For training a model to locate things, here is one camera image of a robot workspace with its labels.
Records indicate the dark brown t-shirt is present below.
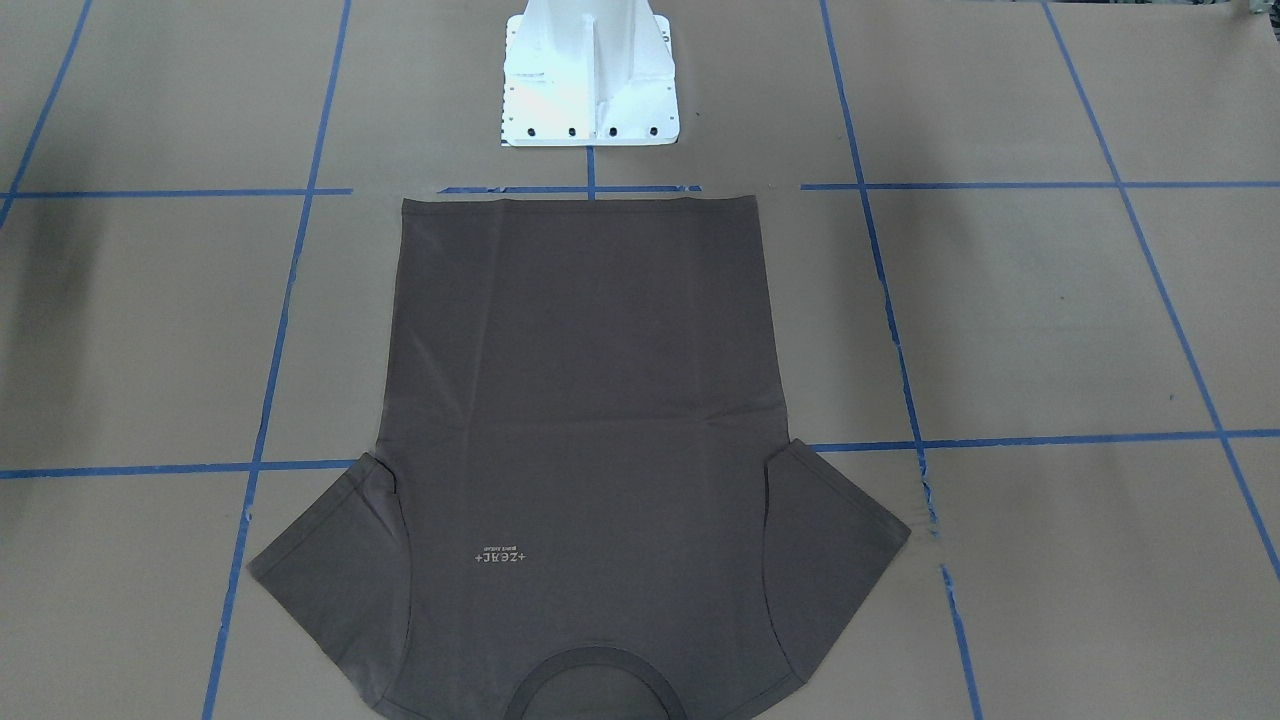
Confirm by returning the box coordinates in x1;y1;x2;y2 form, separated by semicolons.
248;196;910;719

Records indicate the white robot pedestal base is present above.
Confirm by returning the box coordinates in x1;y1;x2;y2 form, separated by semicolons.
500;1;681;147

